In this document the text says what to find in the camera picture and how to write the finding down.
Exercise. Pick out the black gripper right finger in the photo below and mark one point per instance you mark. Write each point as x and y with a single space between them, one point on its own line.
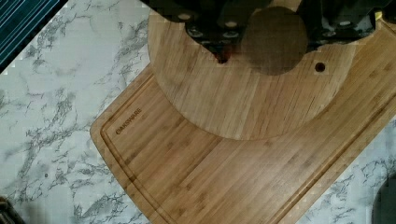
342 21

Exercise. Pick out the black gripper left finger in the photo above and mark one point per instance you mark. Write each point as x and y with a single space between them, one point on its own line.
217 25

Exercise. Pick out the round wooden lid with knob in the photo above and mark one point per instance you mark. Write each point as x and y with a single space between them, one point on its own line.
270 85

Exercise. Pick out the bamboo cutting board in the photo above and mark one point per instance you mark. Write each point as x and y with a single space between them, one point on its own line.
177 173

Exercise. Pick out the dark pan edge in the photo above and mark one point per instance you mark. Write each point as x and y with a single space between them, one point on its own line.
384 208

